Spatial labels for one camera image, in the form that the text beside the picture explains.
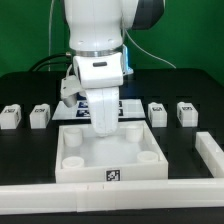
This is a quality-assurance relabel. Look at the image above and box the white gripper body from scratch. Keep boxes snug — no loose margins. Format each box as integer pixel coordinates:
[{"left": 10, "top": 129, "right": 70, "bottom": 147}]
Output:
[{"left": 60, "top": 52, "right": 123, "bottom": 107}]

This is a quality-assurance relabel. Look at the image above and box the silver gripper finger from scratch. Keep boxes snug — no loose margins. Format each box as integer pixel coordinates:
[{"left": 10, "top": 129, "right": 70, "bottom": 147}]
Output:
[{"left": 86, "top": 87, "right": 119, "bottom": 136}]

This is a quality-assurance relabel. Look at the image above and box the white square table top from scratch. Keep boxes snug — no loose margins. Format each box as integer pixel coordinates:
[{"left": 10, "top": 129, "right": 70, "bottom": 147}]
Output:
[{"left": 55, "top": 121, "right": 168, "bottom": 183}]

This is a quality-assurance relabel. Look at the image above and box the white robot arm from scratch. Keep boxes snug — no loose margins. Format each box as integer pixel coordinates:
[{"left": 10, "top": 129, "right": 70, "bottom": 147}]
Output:
[{"left": 60, "top": 0, "right": 165, "bottom": 136}]

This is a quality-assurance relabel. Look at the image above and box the white fiducial marker sheet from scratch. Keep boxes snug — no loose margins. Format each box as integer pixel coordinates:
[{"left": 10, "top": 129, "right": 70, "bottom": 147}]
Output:
[{"left": 53, "top": 99, "right": 145, "bottom": 120}]

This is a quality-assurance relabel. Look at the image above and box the white right fence bar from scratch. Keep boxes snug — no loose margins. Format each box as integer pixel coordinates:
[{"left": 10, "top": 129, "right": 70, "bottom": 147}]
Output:
[{"left": 195, "top": 132, "right": 224, "bottom": 178}]

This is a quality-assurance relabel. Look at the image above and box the white fence bar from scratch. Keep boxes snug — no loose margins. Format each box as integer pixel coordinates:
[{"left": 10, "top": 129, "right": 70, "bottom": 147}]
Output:
[
  {"left": 0, "top": 178, "right": 224, "bottom": 215},
  {"left": 195, "top": 132, "right": 224, "bottom": 178}
]

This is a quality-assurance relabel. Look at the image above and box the white front fence bar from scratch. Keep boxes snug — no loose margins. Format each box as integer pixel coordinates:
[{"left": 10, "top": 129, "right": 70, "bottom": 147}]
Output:
[{"left": 0, "top": 178, "right": 224, "bottom": 215}]

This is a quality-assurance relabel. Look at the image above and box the black cable bundle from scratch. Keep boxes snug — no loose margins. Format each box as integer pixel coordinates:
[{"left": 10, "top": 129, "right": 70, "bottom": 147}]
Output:
[{"left": 28, "top": 52, "right": 74, "bottom": 72}]

